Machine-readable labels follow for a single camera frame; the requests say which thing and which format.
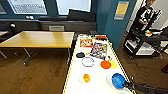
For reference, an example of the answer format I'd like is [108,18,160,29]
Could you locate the grey chair back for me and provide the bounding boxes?
[48,25,66,32]

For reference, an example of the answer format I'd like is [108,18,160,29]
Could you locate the black flat disc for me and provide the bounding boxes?
[75,52,86,59]

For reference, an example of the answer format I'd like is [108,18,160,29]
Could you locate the small white sill box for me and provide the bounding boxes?
[25,15,35,20]

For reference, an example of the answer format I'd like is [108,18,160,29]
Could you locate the yellow wooden table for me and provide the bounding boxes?
[0,30,8,60]
[0,30,76,68]

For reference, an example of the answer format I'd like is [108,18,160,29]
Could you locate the red game box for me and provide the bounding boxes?
[79,38,94,48]

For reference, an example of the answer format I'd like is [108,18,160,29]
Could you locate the blue bowl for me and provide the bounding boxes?
[111,73,127,90]

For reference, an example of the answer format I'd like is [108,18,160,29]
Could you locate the bright wall window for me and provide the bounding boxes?
[55,0,92,16]
[7,0,48,16]
[0,3,7,15]

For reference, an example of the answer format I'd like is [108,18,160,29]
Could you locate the dark wall bench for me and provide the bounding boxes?
[0,16,98,34]

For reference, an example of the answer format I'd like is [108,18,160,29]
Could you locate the black wheeled cart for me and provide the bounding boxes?
[123,18,168,60]

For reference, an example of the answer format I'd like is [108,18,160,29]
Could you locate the dark bench cushion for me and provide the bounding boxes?
[67,8,97,23]

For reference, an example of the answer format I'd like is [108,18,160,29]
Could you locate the white cart box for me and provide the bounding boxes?
[128,39,159,56]

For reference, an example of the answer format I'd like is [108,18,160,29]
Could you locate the yellow flat disc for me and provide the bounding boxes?
[109,60,118,70]

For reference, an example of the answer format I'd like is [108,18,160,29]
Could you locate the person in dark shirt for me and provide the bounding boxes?
[132,0,161,33]

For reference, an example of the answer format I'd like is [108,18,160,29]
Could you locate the yellow wall sign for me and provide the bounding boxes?
[113,0,130,21]

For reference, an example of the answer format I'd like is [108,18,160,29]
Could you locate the yellow gaming table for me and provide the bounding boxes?
[61,33,138,94]

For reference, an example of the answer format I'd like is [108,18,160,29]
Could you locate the small orange game piece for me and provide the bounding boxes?
[100,59,112,70]

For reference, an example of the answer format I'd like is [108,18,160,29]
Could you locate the small red game piece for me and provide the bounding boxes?
[95,35,108,41]

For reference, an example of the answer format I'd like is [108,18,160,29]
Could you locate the colourful snack packets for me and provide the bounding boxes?
[89,41,109,60]

